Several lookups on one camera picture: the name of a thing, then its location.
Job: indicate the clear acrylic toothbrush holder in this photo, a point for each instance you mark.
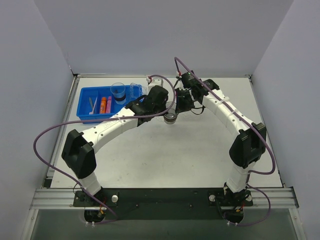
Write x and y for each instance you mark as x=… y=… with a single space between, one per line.
x=136 y=90

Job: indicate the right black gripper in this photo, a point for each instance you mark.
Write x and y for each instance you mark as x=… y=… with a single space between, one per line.
x=182 y=100

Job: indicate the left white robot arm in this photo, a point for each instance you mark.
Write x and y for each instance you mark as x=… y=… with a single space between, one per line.
x=80 y=148

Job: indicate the clear blue-tinted cup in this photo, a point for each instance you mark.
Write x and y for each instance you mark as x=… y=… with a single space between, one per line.
x=118 y=91

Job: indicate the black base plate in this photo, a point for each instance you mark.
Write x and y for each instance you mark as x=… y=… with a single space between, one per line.
x=163 y=204

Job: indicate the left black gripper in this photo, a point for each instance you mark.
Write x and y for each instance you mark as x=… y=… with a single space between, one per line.
x=158 y=93

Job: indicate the white toothbrush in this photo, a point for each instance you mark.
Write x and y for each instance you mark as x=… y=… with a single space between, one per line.
x=92 y=112

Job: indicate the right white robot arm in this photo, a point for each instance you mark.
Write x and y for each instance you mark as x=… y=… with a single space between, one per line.
x=247 y=147

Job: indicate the pink toothpaste tube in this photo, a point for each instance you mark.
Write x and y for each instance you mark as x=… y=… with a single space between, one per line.
x=108 y=105

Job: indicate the blue plastic bin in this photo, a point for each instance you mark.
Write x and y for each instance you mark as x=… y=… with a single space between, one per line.
x=83 y=107

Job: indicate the clear brown-banded cup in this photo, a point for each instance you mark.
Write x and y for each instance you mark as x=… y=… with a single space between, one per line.
x=171 y=115

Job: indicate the orange toothpaste tube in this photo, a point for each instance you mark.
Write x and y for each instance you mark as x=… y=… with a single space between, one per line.
x=103 y=105

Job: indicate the clear textured oval tray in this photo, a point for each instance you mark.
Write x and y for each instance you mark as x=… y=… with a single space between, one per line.
x=182 y=117

